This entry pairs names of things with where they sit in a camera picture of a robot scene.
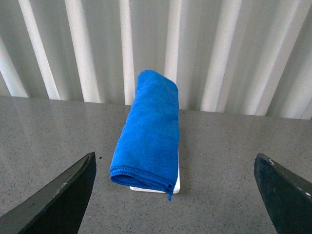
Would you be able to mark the white rack with wooden rods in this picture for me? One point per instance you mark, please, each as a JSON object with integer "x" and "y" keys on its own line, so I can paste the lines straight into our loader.
{"x": 176, "y": 188}

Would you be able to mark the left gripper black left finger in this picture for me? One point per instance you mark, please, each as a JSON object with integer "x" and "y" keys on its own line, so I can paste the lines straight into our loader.
{"x": 58, "y": 207}

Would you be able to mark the blue microfiber cloth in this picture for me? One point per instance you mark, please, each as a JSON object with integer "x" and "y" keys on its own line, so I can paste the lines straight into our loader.
{"x": 146, "y": 154}

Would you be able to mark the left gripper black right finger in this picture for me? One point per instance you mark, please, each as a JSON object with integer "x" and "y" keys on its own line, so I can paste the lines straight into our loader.
{"x": 287, "y": 196}

